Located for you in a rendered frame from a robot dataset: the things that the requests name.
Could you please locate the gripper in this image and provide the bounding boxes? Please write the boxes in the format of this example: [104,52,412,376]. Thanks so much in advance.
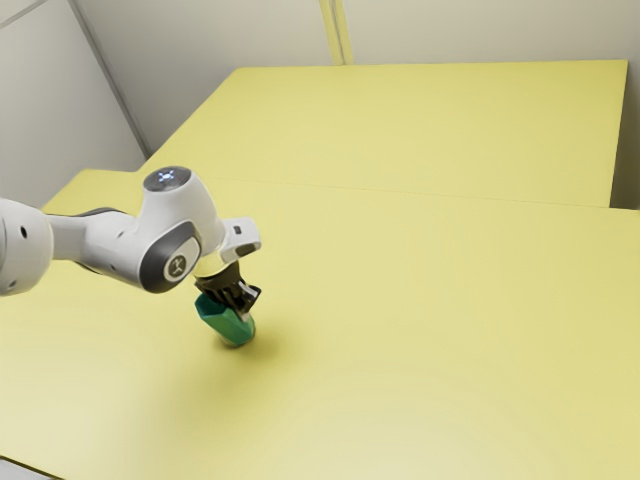
[193,264,263,323]

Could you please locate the teal faceted mug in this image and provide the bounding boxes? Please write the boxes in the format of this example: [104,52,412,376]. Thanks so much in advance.
[194,293,258,350]

